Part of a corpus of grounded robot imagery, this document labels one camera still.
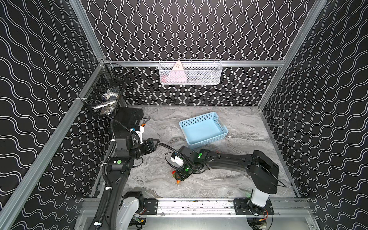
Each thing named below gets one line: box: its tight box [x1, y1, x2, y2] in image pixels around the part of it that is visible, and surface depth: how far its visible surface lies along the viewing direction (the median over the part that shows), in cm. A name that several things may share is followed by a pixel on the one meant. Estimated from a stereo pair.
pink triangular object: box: [166, 59, 188, 82], surface depth 91 cm
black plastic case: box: [113, 106, 144, 132], surface depth 109 cm
